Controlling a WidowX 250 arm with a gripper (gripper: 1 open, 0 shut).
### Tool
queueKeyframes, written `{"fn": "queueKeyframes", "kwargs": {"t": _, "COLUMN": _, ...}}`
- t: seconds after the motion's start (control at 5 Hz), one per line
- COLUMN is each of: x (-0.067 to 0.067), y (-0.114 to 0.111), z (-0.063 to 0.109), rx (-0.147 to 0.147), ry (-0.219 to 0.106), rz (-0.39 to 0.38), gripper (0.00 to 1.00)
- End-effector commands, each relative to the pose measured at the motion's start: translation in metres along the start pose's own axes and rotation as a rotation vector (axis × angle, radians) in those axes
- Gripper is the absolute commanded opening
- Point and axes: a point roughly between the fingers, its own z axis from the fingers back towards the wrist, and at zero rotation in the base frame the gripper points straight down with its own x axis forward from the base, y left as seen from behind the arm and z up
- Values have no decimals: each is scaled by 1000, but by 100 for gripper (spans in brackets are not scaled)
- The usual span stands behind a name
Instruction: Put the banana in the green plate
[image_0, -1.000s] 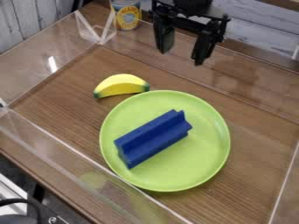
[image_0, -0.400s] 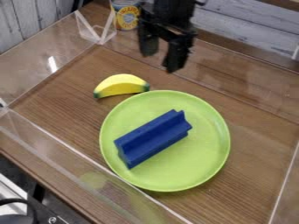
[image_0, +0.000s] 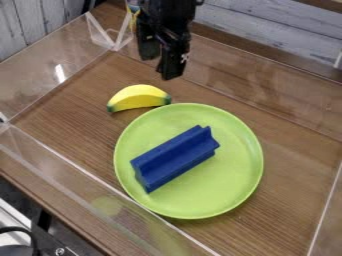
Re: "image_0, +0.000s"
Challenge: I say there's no clear acrylic enclosure wall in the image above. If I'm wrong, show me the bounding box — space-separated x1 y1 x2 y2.
0 4 342 256

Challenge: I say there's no yellow labelled can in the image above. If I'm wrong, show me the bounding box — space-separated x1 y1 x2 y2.
126 0 140 31

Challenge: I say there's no black cable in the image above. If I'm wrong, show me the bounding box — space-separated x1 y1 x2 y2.
0 226 41 256

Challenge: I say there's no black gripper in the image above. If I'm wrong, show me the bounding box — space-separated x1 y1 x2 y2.
136 0 204 80

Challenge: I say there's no yellow toy banana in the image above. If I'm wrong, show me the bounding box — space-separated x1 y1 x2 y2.
107 84 172 113

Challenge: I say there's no green round plate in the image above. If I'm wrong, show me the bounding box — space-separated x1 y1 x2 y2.
114 103 265 220

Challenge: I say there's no blue foam block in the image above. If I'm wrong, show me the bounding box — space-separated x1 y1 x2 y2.
130 125 220 193

